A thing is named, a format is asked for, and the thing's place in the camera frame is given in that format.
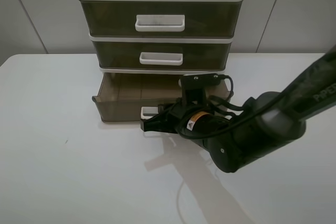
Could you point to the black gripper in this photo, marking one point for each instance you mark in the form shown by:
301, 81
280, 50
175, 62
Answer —
191, 121

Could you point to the smoky drawer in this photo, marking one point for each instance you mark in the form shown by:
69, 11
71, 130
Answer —
202, 19
126, 97
163, 56

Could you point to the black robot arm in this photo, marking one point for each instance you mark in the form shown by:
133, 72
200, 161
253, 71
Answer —
236, 136

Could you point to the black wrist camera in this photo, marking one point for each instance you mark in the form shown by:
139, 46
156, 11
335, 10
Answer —
193, 88

